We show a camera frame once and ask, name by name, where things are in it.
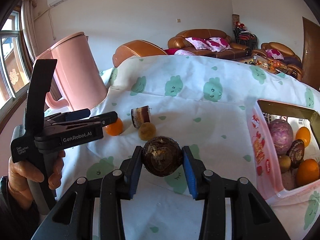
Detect brown leather armchair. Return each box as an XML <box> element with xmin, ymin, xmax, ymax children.
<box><xmin>252</xmin><ymin>42</ymin><xmax>304</xmax><ymax>81</ymax></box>
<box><xmin>112</xmin><ymin>40</ymin><xmax>167</xmax><ymax>68</ymax></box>

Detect stacked dark chairs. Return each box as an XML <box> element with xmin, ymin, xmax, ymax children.
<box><xmin>233</xmin><ymin>22</ymin><xmax>258</xmax><ymax>50</ymax></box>

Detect purple passion fruit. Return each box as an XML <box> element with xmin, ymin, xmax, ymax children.
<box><xmin>268</xmin><ymin>119</ymin><xmax>293</xmax><ymax>155</ymax></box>

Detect brown leather long sofa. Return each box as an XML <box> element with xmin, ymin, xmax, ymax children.
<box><xmin>168</xmin><ymin>29</ymin><xmax>251</xmax><ymax>60</ymax></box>

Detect brown wooden door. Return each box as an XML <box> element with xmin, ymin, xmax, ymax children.
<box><xmin>302</xmin><ymin>18</ymin><xmax>320</xmax><ymax>90</ymax></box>

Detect small orange kumquat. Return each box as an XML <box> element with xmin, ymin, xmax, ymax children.
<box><xmin>296</xmin><ymin>127</ymin><xmax>311</xmax><ymax>147</ymax></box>

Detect pink flower pillow left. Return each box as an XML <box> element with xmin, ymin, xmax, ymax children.
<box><xmin>185</xmin><ymin>37</ymin><xmax>211</xmax><ymax>50</ymax></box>

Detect light pink round cushion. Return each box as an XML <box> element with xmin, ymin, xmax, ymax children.
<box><xmin>174</xmin><ymin>49</ymin><xmax>195</xmax><ymax>56</ymax></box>

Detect window with frame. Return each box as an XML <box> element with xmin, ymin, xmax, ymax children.
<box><xmin>1</xmin><ymin>10</ymin><xmax>31</xmax><ymax>109</ymax></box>

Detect brown leather armchair near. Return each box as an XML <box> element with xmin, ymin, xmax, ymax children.
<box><xmin>112</xmin><ymin>40</ymin><xmax>167</xmax><ymax>68</ymax></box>

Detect wooden coffee table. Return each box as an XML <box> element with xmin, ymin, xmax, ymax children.
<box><xmin>234</xmin><ymin>55</ymin><xmax>288</xmax><ymax>74</ymax></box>

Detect brown leather armchair far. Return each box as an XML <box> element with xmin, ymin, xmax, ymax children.
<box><xmin>252</xmin><ymin>42</ymin><xmax>304</xmax><ymax>81</ymax></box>

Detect pink pillow on armchair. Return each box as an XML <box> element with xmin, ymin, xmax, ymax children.
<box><xmin>265</xmin><ymin>49</ymin><xmax>284</xmax><ymax>60</ymax></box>

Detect cloud print tablecloth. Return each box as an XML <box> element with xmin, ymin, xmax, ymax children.
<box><xmin>57</xmin><ymin>56</ymin><xmax>319</xmax><ymax>239</ymax></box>

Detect pink flower pillow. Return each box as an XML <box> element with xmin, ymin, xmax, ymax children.
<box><xmin>206</xmin><ymin>37</ymin><xmax>231</xmax><ymax>52</ymax></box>
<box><xmin>185</xmin><ymin>37</ymin><xmax>211</xmax><ymax>50</ymax></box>

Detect pink electric kettle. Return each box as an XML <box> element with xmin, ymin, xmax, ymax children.
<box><xmin>37</xmin><ymin>31</ymin><xmax>107</xmax><ymax>111</ymax></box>

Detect layered cake slice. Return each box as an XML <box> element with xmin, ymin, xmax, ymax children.
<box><xmin>131</xmin><ymin>106</ymin><xmax>151</xmax><ymax>128</ymax></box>

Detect dark brown chestnut ball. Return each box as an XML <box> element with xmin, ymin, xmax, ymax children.
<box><xmin>142</xmin><ymin>136</ymin><xmax>183</xmax><ymax>177</ymax></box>

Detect large orange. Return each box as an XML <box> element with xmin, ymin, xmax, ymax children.
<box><xmin>296</xmin><ymin>159</ymin><xmax>319</xmax><ymax>187</ymax></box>

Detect person's left hand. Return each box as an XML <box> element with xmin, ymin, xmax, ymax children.
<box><xmin>8</xmin><ymin>151</ymin><xmax>66</xmax><ymax>210</ymax></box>

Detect pink flower pillow right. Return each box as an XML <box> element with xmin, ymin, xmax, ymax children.
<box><xmin>206</xmin><ymin>37</ymin><xmax>231</xmax><ymax>52</ymax></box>

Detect yellow brown kiwi fruit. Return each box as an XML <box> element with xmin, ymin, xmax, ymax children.
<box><xmin>138</xmin><ymin>122</ymin><xmax>157</xmax><ymax>141</ymax></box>

